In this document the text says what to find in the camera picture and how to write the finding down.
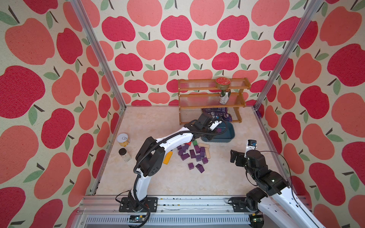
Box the purple wedge brick front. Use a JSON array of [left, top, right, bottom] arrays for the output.
[[195, 164, 205, 173]]

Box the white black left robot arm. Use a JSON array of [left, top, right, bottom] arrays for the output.
[[128, 113, 227, 212]]

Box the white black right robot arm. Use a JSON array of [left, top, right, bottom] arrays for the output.
[[228, 140, 324, 228]]

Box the teal storage bin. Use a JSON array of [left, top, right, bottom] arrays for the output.
[[201, 122, 235, 143]]

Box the tan wooden flat block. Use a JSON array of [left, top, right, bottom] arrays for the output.
[[199, 143, 210, 148]]

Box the purple upright brick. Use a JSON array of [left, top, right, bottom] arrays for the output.
[[194, 145, 201, 154]]

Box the purple snack bag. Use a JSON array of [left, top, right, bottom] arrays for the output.
[[202, 107, 233, 122]]

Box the tan wooden long block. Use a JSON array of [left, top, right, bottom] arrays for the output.
[[205, 148, 211, 159]]

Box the orange wooden shelf rack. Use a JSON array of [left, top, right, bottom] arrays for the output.
[[178, 78, 251, 125]]

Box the long purple brick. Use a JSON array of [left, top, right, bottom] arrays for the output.
[[181, 154, 190, 161]]

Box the small green white bottle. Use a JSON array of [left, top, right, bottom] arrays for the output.
[[220, 89, 231, 105]]

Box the yellow long block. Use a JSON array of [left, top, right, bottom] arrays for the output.
[[163, 151, 173, 165]]

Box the yellow peach tin can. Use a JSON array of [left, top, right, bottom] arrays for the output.
[[117, 133, 130, 147]]

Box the glass jar black lid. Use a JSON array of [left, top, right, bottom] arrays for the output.
[[118, 148, 131, 162]]

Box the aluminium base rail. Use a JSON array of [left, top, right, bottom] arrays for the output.
[[71, 195, 311, 228]]

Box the aluminium right corner post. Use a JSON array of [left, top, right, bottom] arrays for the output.
[[253, 0, 324, 112]]

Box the aluminium corner post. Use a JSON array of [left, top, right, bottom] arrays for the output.
[[253, 0, 324, 112], [71, 0, 126, 112]]

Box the aluminium left corner post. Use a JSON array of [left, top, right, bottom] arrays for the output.
[[71, 0, 126, 112]]

